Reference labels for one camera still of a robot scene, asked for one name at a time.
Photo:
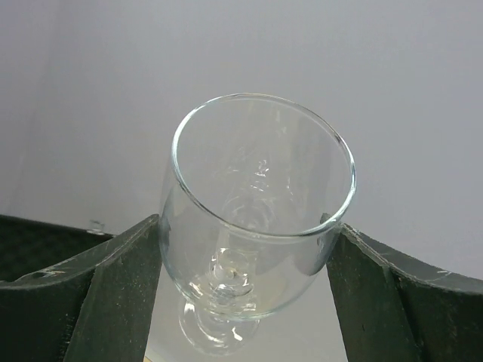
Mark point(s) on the black poker chip case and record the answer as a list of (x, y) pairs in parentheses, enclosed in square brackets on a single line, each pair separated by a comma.
[(28, 246)]

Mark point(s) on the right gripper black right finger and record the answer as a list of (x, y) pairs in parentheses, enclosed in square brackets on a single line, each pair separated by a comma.
[(394, 307)]

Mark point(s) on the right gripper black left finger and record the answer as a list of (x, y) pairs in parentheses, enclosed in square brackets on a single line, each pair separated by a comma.
[(95, 306)]

